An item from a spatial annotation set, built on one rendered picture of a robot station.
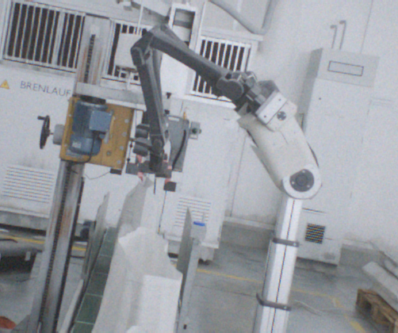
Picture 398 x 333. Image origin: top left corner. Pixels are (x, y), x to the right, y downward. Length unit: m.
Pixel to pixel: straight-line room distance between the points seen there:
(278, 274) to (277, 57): 3.90
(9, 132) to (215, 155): 1.82
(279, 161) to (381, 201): 5.24
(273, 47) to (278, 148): 3.94
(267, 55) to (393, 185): 2.22
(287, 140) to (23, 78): 3.92
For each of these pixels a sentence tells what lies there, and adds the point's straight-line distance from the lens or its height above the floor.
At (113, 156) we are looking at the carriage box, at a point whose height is 1.08.
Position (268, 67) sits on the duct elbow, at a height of 1.85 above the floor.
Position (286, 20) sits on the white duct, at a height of 2.30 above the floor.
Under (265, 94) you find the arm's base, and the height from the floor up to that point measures 1.50.
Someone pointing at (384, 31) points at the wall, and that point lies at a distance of 7.94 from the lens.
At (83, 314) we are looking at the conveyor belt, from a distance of 3.41.
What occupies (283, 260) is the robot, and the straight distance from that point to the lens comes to 2.98.
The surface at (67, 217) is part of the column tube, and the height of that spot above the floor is 0.73.
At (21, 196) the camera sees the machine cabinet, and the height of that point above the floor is 0.32.
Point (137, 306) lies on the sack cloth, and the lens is 1.36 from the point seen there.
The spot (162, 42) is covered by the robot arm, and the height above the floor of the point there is 1.62.
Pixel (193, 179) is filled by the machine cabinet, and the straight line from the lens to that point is 6.31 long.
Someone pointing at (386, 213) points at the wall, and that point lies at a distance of 8.04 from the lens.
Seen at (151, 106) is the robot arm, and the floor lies 1.38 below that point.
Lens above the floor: 1.44
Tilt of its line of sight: 3 degrees down
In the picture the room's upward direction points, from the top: 11 degrees clockwise
